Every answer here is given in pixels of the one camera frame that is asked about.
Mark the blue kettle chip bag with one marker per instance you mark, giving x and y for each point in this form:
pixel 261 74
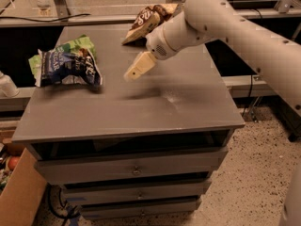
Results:
pixel 56 67

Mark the grey drawer cabinet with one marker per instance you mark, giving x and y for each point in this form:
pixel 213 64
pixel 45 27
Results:
pixel 181 104

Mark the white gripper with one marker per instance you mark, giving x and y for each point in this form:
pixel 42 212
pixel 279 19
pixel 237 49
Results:
pixel 155 45

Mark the cardboard box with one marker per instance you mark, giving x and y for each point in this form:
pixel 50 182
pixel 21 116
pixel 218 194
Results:
pixel 21 197

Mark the bottom grey drawer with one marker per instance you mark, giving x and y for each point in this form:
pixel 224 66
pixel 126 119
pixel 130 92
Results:
pixel 126 210

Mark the green rice chip bag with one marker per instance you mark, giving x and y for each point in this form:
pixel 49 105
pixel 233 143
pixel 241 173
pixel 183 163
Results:
pixel 71 46

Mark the white cylindrical post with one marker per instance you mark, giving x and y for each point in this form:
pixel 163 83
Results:
pixel 8 86

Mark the brown white chip bag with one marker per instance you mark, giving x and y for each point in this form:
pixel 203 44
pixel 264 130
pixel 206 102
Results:
pixel 147 19

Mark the top grey drawer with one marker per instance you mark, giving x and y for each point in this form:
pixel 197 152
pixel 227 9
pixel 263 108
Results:
pixel 129 166

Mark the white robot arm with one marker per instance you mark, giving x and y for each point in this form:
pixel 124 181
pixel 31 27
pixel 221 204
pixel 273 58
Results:
pixel 267 194

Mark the middle grey drawer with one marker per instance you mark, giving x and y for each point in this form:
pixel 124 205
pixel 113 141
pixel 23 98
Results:
pixel 137 192

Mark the red apple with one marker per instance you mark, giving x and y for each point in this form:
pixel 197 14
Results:
pixel 13 162

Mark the grey drawer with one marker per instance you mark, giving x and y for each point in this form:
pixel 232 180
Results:
pixel 129 166
pixel 137 192
pixel 126 210

